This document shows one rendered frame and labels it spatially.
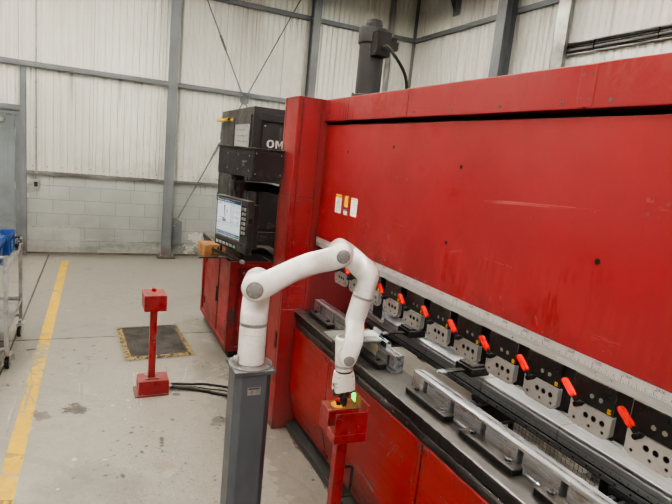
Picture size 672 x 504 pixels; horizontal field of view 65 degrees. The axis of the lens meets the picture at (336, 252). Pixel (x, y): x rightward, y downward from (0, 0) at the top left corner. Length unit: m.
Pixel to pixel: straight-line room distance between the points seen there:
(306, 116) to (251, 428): 1.97
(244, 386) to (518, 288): 1.19
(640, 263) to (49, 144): 8.55
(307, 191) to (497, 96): 1.70
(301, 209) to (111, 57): 6.29
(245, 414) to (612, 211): 1.63
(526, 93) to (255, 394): 1.62
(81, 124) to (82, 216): 1.44
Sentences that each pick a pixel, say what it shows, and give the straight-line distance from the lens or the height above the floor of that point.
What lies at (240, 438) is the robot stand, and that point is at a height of 0.69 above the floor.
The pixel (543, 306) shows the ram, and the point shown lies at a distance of 1.95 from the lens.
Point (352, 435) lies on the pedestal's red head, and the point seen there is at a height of 0.70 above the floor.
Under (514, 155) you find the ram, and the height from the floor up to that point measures 2.01.
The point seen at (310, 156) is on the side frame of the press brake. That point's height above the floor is 1.93.
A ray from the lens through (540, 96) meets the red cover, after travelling 2.02.
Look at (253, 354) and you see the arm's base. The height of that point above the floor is 1.07.
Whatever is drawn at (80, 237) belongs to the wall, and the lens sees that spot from 9.43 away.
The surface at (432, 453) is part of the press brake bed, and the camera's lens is 2.38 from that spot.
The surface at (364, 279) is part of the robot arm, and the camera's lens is 2.26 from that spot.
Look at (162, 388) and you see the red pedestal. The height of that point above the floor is 0.05.
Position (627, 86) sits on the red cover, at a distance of 1.81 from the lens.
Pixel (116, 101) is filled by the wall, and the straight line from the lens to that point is 9.29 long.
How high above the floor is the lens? 1.93
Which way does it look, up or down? 10 degrees down
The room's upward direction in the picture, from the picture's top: 6 degrees clockwise
